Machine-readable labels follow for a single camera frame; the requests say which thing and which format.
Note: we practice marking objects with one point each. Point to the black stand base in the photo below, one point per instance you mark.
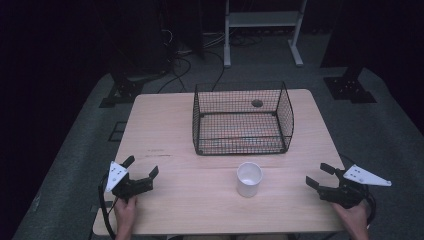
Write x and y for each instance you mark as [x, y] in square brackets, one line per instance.
[348, 88]
[125, 90]

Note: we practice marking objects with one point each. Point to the person's left hand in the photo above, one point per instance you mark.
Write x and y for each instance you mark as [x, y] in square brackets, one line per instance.
[126, 210]

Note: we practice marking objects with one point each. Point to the white metal stand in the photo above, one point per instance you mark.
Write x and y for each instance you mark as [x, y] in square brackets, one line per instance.
[263, 19]

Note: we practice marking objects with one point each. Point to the person's right hand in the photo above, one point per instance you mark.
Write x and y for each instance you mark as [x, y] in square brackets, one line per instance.
[351, 216]

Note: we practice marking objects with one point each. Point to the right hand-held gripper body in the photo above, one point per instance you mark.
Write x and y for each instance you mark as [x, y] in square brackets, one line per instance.
[346, 195]

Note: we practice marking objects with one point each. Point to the black round table grommet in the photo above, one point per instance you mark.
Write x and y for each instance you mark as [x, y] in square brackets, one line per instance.
[257, 103]

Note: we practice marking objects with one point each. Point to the white cup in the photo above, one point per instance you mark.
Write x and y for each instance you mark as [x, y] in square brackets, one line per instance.
[249, 180]

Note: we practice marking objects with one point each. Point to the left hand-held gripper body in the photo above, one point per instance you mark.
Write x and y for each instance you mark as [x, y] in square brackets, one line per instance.
[133, 186]

